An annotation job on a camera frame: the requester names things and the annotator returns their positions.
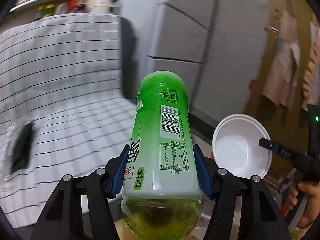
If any orange white instant noodle cup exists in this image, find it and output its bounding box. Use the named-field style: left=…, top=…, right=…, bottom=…
left=212, top=114, right=272, bottom=179

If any green tea bottle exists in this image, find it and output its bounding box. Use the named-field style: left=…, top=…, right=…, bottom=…
left=121, top=71, right=202, bottom=239

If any pink hanging apron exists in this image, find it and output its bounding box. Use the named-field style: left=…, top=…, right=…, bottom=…
left=263, top=10, right=300, bottom=109

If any white checkered cloth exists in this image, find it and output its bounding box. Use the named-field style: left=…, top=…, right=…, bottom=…
left=1, top=13, right=135, bottom=228

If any clear plastic packaging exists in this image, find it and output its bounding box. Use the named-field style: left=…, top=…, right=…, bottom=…
left=3, top=121, right=35, bottom=181

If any white rice cooker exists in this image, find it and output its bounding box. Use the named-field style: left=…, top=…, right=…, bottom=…
left=85, top=0, right=121, bottom=15

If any grey refrigerator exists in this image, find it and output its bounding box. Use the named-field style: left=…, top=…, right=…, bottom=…
left=121, top=0, right=269, bottom=127

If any person's right hand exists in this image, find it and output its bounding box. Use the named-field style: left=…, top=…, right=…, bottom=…
left=286, top=181, right=320, bottom=229

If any grey office chair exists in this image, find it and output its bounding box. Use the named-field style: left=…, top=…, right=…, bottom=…
left=24, top=16, right=141, bottom=230

